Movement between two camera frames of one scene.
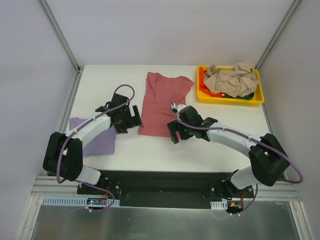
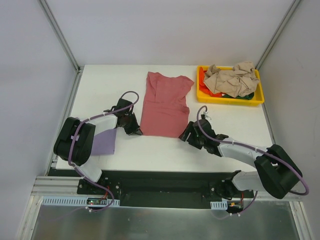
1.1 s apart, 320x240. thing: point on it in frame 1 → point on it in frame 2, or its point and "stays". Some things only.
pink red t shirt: x=160 y=92 stays
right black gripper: x=178 y=130 → x=192 y=135
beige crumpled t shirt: x=241 y=80 stays
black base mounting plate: x=165 y=189 stays
